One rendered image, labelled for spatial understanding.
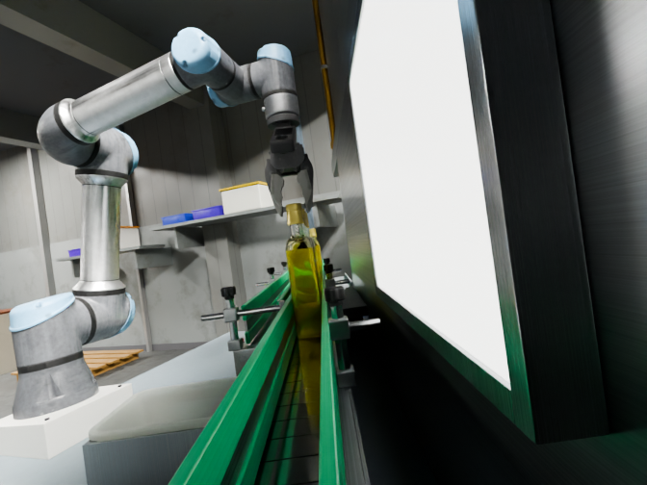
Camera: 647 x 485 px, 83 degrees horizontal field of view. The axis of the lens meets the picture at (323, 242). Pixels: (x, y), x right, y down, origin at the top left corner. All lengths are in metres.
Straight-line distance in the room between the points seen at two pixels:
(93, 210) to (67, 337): 0.30
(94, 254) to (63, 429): 0.39
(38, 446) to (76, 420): 0.07
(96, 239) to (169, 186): 4.00
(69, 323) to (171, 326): 4.19
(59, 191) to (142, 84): 5.66
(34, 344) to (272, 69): 0.75
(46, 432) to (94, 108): 0.62
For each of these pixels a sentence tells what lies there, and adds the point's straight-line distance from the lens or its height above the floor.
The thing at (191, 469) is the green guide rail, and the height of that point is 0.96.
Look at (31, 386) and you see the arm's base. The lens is 0.98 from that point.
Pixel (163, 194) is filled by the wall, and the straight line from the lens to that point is 5.09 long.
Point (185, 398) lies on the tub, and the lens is 0.79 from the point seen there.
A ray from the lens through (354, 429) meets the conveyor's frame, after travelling 0.42.
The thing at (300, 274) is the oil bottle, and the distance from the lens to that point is 0.77.
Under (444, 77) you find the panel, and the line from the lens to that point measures 0.22.
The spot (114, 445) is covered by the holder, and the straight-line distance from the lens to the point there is 0.68.
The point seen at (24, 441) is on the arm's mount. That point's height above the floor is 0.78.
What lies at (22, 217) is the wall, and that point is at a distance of 7.09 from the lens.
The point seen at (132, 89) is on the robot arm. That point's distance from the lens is 0.86.
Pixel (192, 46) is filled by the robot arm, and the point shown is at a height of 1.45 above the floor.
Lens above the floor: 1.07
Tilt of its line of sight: level
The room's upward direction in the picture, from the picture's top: 8 degrees counter-clockwise
